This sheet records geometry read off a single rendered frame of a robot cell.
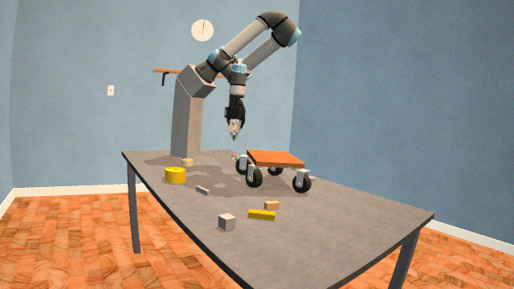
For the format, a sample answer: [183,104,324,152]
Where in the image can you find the tan roll of masking tape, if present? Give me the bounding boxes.
[182,159,193,166]

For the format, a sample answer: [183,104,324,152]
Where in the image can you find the yellow short cylinder with center hole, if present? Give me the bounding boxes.
[165,167,186,184]

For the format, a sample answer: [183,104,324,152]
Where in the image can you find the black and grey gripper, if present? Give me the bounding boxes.
[224,94,245,140]

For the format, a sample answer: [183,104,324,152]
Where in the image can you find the small orange block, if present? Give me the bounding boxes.
[264,201,279,210]

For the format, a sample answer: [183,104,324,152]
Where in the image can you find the yellow rectangular block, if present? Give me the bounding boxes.
[248,210,275,221]

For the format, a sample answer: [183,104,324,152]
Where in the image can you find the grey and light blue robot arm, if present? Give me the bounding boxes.
[194,10,301,95]

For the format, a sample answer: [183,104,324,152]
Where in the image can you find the orange wooden dolly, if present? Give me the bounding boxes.
[230,149,312,193]

